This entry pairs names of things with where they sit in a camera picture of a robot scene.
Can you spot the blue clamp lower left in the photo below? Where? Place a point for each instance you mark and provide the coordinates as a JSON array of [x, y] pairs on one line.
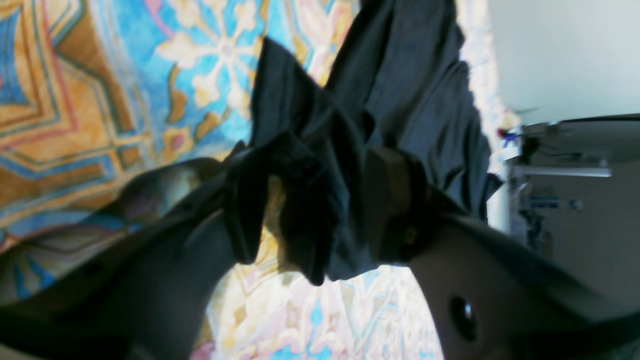
[[509, 137]]

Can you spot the black t-shirt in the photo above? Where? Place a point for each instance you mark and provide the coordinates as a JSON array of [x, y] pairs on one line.
[[398, 83]]

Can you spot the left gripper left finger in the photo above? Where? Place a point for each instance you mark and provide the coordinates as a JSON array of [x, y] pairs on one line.
[[144, 297]]

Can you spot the patterned tablecloth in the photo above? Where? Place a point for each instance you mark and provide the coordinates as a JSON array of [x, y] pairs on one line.
[[95, 92]]

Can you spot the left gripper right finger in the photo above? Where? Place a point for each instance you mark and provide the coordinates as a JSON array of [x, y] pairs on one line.
[[489, 297]]

